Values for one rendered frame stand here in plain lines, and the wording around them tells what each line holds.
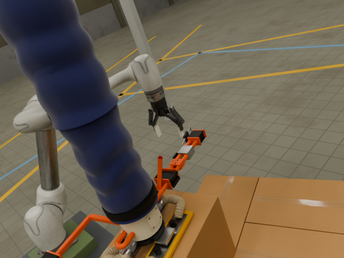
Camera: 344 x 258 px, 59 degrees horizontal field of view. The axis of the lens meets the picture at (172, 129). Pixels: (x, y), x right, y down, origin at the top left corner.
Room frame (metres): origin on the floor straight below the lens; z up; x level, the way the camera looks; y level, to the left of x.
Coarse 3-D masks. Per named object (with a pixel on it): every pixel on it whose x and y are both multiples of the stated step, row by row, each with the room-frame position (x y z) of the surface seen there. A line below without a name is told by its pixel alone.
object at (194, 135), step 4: (192, 132) 1.51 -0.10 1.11; (196, 132) 1.50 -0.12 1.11; (200, 132) 1.48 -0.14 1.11; (204, 132) 1.49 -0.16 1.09; (188, 136) 1.49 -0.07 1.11; (192, 136) 1.47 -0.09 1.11; (196, 136) 1.46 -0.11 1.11; (200, 136) 1.47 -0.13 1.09; (204, 136) 1.50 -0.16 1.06; (192, 140) 1.46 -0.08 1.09; (200, 140) 1.46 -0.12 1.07; (200, 144) 1.43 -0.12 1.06
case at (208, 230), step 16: (176, 192) 1.27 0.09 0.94; (192, 208) 1.11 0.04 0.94; (208, 208) 1.07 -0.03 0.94; (192, 224) 1.02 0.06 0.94; (208, 224) 1.02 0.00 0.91; (224, 224) 1.11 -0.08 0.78; (192, 240) 0.93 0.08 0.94; (208, 240) 0.99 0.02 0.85; (224, 240) 1.08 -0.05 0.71; (144, 256) 0.94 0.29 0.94; (176, 256) 0.88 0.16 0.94; (192, 256) 0.89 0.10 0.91; (208, 256) 0.96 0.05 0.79; (224, 256) 1.04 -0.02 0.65
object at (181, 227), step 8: (184, 216) 1.04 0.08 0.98; (192, 216) 1.05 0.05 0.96; (168, 224) 1.03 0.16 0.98; (176, 224) 1.01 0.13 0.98; (184, 224) 1.00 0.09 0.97; (176, 232) 0.97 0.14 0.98; (176, 240) 0.93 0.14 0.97; (152, 248) 0.94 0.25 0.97; (160, 248) 0.92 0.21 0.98; (168, 248) 0.90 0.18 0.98; (160, 256) 0.88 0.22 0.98; (168, 256) 0.87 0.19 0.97
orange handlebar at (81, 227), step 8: (192, 144) 1.41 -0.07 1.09; (176, 160) 1.31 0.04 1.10; (184, 160) 1.30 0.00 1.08; (176, 168) 1.25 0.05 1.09; (160, 192) 1.12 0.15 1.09; (88, 216) 1.14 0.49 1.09; (96, 216) 1.11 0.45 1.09; (104, 216) 1.09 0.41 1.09; (80, 224) 1.10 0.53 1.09; (80, 232) 1.07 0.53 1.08; (72, 240) 1.03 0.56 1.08; (120, 240) 0.92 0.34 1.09; (128, 240) 0.90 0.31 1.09; (64, 248) 0.99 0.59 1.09; (120, 248) 0.88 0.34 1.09
